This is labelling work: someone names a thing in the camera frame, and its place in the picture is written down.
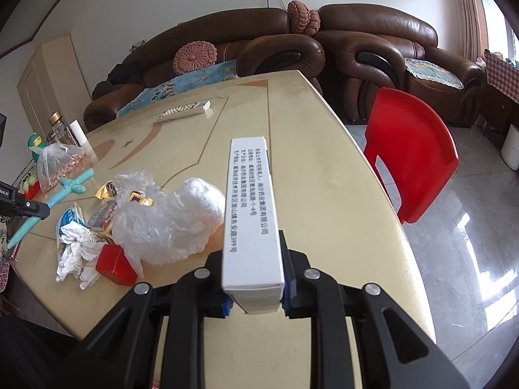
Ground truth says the white printed cardboard box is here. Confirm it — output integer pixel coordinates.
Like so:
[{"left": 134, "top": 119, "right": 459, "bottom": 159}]
[{"left": 221, "top": 137, "right": 285, "bottom": 314}]

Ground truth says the blue white medicine box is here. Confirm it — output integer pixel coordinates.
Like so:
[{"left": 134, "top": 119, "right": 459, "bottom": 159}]
[{"left": 56, "top": 202, "right": 85, "bottom": 253}]

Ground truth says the white tissue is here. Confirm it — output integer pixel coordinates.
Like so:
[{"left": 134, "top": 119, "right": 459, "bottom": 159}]
[{"left": 55, "top": 221, "right": 105, "bottom": 290}]

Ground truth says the clear plastic bag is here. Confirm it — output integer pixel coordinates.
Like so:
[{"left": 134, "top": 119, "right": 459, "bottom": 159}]
[{"left": 112, "top": 171, "right": 225, "bottom": 277}]

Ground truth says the small red box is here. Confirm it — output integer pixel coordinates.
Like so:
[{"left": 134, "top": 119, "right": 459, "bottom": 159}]
[{"left": 95, "top": 244, "right": 137, "bottom": 286}]

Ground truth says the red fruit tray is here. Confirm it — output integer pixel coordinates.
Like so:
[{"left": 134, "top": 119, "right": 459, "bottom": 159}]
[{"left": 22, "top": 180, "right": 41, "bottom": 199}]

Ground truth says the clear bag of peanuts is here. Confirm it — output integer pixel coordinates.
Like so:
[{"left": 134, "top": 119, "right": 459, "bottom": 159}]
[{"left": 31, "top": 142, "right": 85, "bottom": 193}]

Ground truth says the teal plastic back scratcher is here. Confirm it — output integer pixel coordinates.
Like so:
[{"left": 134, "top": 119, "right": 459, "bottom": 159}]
[{"left": 7, "top": 168, "right": 94, "bottom": 249}]

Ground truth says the green toy bottle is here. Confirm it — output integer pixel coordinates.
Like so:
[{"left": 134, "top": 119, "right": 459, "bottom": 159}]
[{"left": 27, "top": 133, "right": 47, "bottom": 162}]

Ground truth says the glass bottle gold cap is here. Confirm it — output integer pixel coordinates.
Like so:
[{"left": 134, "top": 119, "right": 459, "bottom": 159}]
[{"left": 48, "top": 111, "right": 78, "bottom": 146}]

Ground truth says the white cylindrical bottle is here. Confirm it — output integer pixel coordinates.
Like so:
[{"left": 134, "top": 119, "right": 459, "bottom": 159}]
[{"left": 69, "top": 120, "right": 99, "bottom": 164}]

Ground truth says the gold snack wrapper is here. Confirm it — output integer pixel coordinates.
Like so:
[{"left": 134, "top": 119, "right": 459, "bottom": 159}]
[{"left": 95, "top": 181, "right": 154, "bottom": 206}]

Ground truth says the cream wooden cabinet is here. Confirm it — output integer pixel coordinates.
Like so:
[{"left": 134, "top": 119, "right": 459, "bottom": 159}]
[{"left": 18, "top": 34, "right": 91, "bottom": 136}]

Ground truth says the white remote control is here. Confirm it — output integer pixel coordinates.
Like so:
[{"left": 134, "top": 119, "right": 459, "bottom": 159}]
[{"left": 157, "top": 100, "right": 211, "bottom": 123}]

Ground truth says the red plastic chair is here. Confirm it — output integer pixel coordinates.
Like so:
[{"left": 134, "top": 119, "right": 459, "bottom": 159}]
[{"left": 363, "top": 88, "right": 459, "bottom": 223}]

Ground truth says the pink round knitted cushion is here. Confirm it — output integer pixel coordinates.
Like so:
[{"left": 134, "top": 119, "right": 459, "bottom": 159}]
[{"left": 173, "top": 41, "right": 217, "bottom": 76}]

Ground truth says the blue floral sofa cover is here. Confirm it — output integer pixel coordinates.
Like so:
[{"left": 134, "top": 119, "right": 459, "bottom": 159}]
[{"left": 116, "top": 60, "right": 237, "bottom": 119}]

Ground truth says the brown leather long sofa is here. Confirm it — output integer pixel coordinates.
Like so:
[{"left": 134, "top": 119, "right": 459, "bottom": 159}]
[{"left": 84, "top": 8, "right": 325, "bottom": 131}]

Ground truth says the white floor appliance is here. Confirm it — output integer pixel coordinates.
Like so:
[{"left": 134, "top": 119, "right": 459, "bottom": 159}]
[{"left": 501, "top": 125, "right": 519, "bottom": 171}]

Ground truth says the brown leather armchair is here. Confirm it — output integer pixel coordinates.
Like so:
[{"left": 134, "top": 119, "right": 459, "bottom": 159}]
[{"left": 314, "top": 4, "right": 486, "bottom": 127}]

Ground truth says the teal lace armchair cover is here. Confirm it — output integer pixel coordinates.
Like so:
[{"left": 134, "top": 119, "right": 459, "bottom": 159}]
[{"left": 404, "top": 58, "right": 464, "bottom": 89}]

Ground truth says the pink knitted cushion on sofa back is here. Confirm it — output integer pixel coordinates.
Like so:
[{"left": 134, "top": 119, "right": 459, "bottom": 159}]
[{"left": 287, "top": 0, "right": 321, "bottom": 36}]

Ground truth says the red checkered tablecloth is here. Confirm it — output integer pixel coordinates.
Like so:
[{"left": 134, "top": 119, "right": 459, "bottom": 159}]
[{"left": 484, "top": 49, "right": 519, "bottom": 104}]

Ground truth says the beige window curtain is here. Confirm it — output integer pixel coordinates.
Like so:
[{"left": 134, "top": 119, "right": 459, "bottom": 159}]
[{"left": 456, "top": 0, "right": 488, "bottom": 62}]

